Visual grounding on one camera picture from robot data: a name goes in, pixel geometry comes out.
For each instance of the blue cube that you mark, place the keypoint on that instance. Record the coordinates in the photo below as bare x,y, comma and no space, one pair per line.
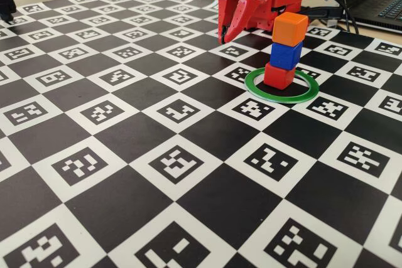
284,56

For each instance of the black white marker checkerboard mat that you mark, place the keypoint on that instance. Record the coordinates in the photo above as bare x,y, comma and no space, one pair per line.
226,211

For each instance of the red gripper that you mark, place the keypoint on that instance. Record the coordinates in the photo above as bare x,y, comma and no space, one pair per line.
244,7

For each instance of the orange cube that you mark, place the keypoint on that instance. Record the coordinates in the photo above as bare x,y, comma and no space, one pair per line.
289,29

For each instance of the small white adapter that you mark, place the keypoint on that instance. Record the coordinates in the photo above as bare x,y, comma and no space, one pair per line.
331,23

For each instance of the black table clamp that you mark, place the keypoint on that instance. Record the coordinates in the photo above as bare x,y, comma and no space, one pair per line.
320,13

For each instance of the red cube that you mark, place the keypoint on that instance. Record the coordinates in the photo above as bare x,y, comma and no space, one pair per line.
278,76

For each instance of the black camera stand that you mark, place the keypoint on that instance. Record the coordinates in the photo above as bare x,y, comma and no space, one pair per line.
7,1

